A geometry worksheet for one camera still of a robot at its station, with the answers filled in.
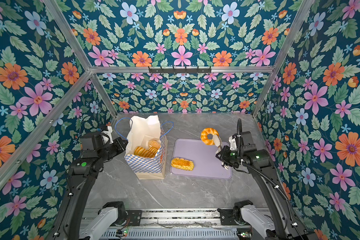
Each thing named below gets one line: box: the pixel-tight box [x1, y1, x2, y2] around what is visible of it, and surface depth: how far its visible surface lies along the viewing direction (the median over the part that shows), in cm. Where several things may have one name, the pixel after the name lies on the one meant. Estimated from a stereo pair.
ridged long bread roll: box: [134, 146, 158, 158], surface depth 88 cm
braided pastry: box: [170, 157, 195, 171], surface depth 90 cm
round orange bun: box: [148, 140, 161, 150], surface depth 98 cm
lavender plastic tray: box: [170, 138, 232, 180], surface depth 92 cm
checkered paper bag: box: [124, 115, 168, 180], surface depth 80 cm
